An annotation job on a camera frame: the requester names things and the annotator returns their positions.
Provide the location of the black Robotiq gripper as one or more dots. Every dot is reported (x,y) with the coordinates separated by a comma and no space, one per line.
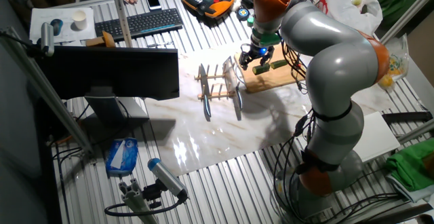
(259,51)

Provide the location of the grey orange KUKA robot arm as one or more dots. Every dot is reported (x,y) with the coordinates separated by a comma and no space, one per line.
(339,64)

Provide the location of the short cucumber piece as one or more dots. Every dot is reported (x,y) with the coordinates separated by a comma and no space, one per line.
(261,69)

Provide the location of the small green object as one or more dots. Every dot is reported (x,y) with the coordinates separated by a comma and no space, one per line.
(250,21)

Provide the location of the round black blue disc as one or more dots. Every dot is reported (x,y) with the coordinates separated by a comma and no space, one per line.
(242,14)

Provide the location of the wooden peg knife rack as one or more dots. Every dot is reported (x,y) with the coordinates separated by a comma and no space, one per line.
(217,96)

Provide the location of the pointed steel kitchen knife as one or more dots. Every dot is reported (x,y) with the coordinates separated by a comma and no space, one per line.
(204,85)

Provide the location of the white rounded object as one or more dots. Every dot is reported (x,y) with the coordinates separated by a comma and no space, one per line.
(237,1)

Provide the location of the white plastic bag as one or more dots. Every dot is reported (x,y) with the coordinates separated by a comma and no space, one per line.
(349,10)

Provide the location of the white smartphone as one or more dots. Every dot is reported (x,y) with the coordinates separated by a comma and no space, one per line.
(153,0)

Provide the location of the black computer keyboard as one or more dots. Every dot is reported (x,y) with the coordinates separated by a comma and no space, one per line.
(139,23)

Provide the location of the clear bag of yellow fruit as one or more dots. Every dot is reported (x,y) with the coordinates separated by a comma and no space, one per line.
(393,68)

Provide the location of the white flat box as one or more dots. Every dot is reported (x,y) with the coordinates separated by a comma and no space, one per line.
(376,139)

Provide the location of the black computer monitor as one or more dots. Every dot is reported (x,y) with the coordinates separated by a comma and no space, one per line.
(108,71)

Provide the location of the brown cardboard piece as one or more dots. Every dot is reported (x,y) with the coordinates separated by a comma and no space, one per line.
(101,40)

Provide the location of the black flat bar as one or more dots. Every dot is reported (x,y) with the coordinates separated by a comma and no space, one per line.
(407,117)

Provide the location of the blue tissue pack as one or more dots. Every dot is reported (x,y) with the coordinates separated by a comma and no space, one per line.
(122,156)

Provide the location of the white paper cup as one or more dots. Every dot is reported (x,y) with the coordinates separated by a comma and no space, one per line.
(79,20)

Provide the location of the bright green folded cloth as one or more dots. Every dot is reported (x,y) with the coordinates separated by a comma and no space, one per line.
(410,166)

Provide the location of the dark blue computer mouse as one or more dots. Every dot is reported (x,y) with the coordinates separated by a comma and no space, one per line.
(56,26)

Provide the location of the white paper sheets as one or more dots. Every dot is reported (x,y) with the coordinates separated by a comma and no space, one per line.
(44,20)

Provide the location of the aluminium frame post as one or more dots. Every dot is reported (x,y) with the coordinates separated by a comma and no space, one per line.
(407,13)
(44,88)
(120,13)

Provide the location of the silver depth camera blue end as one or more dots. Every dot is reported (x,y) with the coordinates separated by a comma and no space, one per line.
(166,176)

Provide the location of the aluminium profile camera stand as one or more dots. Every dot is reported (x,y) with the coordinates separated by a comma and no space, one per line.
(134,200)

